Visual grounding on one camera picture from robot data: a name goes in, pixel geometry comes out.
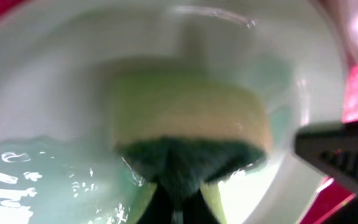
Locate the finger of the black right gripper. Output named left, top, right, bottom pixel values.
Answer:
left=293, top=121, right=358, bottom=197

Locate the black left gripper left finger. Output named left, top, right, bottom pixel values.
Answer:
left=136, top=184, right=179, bottom=224

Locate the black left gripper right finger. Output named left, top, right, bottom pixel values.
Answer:
left=182, top=190, right=219, bottom=224

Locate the yellow green scrub sponge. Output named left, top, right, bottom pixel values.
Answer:
left=109, top=73, right=272, bottom=200

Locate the pale green plate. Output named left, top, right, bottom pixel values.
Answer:
left=0, top=0, right=347, bottom=223

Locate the red plastic tray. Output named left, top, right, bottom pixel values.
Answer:
left=0, top=0, right=358, bottom=223

